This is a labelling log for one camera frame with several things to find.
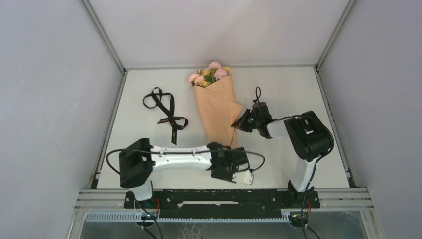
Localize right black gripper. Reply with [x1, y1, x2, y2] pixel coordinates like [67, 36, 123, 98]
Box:
[232, 108, 261, 132]

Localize two-sided peach green wrapping paper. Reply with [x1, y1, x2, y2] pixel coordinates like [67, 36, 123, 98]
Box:
[193, 75, 244, 148]

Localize yellow fake flower stem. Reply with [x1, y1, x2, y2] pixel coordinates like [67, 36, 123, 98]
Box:
[192, 66, 231, 88]

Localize pink fake flower stem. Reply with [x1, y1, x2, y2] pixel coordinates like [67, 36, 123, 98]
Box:
[188, 61, 231, 88]

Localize black ribbon with gold text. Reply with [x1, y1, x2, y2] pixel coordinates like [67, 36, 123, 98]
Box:
[142, 87, 189, 145]

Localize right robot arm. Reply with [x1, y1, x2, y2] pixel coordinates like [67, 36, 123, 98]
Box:
[231, 102, 335, 207]

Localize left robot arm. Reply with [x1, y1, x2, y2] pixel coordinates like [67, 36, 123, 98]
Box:
[105, 138, 254, 208]

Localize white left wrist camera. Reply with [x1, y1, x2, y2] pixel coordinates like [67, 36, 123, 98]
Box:
[232, 170, 254, 185]

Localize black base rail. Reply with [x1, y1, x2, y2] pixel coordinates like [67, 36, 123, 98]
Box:
[123, 189, 321, 220]

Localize white slotted cable duct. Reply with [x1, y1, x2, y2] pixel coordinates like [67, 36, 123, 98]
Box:
[85, 212, 291, 223]

